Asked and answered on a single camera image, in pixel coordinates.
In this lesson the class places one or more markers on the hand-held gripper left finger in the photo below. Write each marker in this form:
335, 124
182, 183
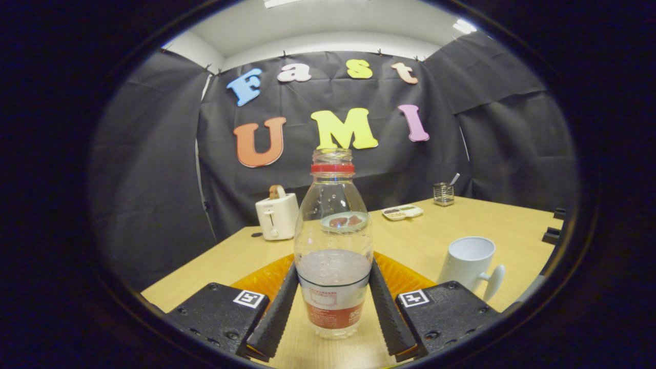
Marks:
277, 312

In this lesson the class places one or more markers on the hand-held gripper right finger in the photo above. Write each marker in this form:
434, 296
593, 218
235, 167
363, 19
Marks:
389, 312

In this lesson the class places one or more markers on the clear plastic bottle red label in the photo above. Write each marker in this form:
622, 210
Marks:
333, 307

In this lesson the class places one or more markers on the wooden table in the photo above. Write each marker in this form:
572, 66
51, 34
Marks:
410, 241

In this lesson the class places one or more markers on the white toaster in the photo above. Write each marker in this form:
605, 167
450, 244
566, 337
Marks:
277, 218

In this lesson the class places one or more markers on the white divided snack dish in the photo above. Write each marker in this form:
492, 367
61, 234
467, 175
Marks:
402, 212

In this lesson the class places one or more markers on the pale green plate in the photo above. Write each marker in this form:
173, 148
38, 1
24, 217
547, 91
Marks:
328, 221

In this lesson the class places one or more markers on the bread slice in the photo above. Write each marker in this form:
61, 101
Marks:
278, 192

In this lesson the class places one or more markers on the metal spoon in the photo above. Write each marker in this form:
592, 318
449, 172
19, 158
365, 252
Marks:
455, 179

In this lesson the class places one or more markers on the black table clamp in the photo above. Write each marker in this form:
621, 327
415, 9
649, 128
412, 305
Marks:
552, 236
559, 213

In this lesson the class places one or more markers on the black backdrop cloth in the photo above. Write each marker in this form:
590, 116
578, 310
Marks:
154, 179

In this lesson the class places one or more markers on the small ceiling light panel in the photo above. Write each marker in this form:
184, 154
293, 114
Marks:
464, 26

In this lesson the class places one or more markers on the large ceiling light panel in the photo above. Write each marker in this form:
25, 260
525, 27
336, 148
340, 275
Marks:
282, 2

